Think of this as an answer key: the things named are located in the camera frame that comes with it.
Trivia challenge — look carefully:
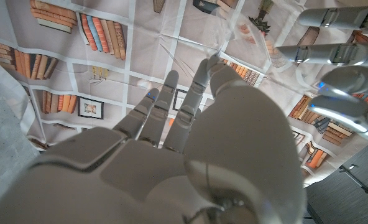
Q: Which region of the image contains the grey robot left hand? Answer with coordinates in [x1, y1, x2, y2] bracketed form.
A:
[275, 4, 368, 146]

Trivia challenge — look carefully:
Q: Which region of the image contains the printed bookshelf backdrop cloth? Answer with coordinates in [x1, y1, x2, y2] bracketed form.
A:
[0, 0, 368, 187]

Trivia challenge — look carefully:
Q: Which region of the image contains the clear plastic screen protector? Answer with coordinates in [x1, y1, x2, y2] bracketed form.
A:
[211, 6, 277, 71]

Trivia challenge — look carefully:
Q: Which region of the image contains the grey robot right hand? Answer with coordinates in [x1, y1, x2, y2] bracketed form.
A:
[0, 55, 308, 224]

